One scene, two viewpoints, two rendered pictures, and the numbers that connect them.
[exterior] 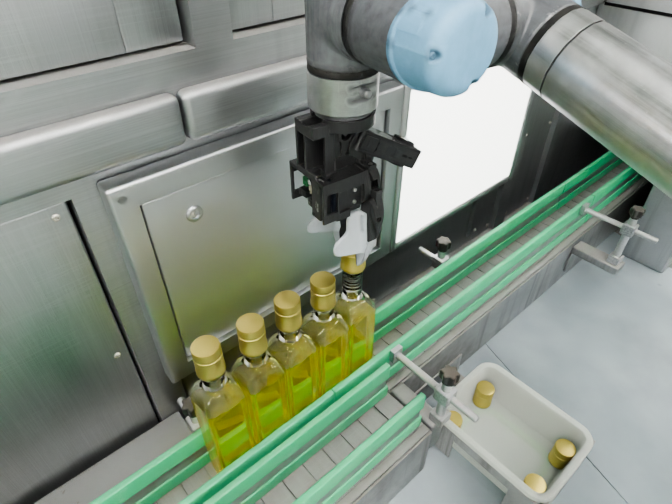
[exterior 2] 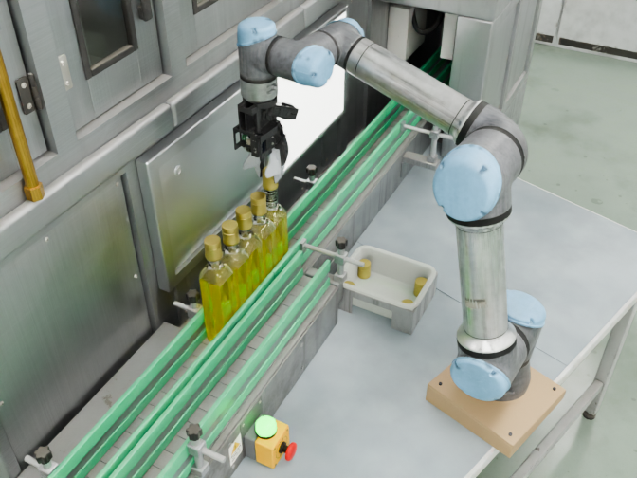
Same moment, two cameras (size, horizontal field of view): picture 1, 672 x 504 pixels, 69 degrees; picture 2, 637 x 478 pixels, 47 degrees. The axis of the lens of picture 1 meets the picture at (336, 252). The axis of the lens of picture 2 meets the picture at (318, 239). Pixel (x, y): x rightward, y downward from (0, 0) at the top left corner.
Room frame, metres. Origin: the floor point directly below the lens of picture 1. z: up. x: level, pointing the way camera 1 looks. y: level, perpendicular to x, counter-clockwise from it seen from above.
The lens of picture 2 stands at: (-0.79, 0.37, 2.10)
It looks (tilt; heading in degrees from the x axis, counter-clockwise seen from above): 39 degrees down; 339
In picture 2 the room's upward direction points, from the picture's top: straight up
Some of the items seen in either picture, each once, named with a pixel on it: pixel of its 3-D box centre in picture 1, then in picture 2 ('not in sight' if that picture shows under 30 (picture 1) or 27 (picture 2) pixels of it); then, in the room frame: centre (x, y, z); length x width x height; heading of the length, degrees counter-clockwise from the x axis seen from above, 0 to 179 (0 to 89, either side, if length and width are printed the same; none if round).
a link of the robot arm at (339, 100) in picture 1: (344, 91); (260, 86); (0.50, -0.01, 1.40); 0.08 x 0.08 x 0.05
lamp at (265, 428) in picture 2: not in sight; (265, 426); (0.12, 0.13, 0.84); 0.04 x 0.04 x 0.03
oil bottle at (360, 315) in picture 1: (350, 341); (273, 242); (0.51, -0.02, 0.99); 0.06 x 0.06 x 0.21; 41
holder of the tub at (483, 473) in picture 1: (492, 428); (375, 285); (0.48, -0.28, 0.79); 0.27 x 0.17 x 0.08; 41
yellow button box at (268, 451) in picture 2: not in sight; (267, 441); (0.12, 0.13, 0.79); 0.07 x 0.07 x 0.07; 41
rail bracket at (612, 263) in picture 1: (609, 244); (426, 148); (0.88, -0.63, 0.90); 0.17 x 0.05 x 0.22; 41
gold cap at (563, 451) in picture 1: (562, 453); (421, 286); (0.43, -0.39, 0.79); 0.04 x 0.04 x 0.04
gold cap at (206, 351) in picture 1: (208, 357); (212, 248); (0.36, 0.15, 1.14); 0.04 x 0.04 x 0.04
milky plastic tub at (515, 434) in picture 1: (507, 436); (385, 286); (0.46, -0.30, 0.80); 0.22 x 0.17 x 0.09; 41
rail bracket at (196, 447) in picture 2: not in sight; (208, 455); (0.02, 0.27, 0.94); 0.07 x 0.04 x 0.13; 41
